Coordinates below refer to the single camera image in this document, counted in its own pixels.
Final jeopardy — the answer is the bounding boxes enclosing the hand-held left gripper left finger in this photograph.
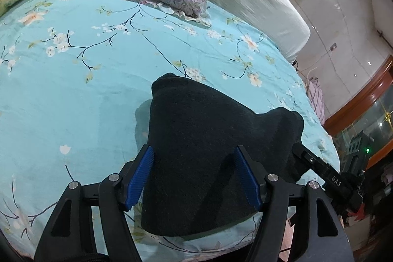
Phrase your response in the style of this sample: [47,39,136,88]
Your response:
[33,144,155,262]

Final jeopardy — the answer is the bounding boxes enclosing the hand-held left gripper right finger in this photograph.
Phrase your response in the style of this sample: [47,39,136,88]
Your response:
[233,145,357,262]

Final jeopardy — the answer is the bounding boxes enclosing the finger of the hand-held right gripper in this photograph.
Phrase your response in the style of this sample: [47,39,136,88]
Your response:
[291,142,330,180]

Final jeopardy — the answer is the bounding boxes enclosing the dark knit pants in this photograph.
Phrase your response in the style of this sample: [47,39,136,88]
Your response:
[135,72,305,237]

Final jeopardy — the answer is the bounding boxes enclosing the pink cloth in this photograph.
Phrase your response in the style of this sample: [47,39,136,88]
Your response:
[306,77,326,126]

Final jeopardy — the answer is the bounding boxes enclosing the light blue floral bedsheet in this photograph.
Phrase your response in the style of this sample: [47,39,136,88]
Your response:
[0,0,341,259]

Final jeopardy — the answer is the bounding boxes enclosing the white padded headboard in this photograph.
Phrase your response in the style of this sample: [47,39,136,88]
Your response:
[83,0,311,64]

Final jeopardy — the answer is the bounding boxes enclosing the brown wooden frame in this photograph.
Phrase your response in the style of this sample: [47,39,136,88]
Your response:
[324,55,393,137]

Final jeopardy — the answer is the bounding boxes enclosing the white cable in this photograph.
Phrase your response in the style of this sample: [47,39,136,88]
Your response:
[302,66,317,85]

